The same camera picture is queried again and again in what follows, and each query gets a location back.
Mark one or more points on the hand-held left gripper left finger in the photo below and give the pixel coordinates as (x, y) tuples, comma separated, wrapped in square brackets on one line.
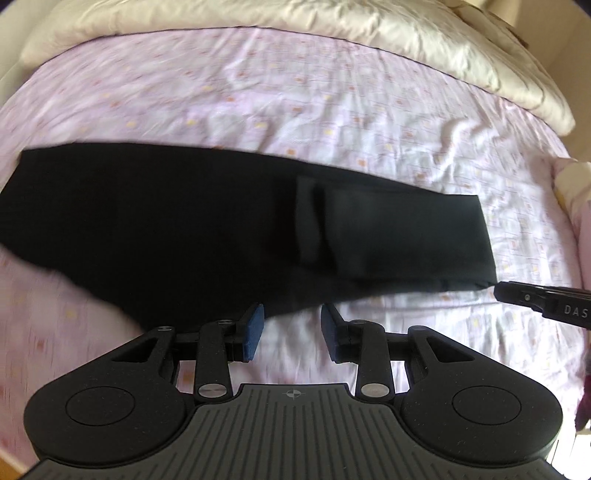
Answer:
[(251, 333)]

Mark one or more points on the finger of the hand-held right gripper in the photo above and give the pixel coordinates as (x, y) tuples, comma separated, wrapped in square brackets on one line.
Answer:
[(517, 293)]

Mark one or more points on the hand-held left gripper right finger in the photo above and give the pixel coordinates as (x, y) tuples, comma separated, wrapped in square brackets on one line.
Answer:
[(329, 333)]

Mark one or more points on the black pants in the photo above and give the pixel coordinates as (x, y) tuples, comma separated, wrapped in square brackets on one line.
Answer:
[(161, 221)]

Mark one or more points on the dark red cloth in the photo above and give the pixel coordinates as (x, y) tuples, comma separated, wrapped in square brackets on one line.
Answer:
[(584, 417)]

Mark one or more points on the purple patterned pillow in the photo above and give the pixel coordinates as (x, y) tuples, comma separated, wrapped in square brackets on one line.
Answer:
[(575, 198)]

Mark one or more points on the bed with pink patterned sheet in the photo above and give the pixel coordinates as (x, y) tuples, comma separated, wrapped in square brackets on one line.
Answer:
[(231, 92)]

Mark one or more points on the cream duvet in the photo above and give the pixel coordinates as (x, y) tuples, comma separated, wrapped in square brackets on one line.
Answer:
[(277, 23)]

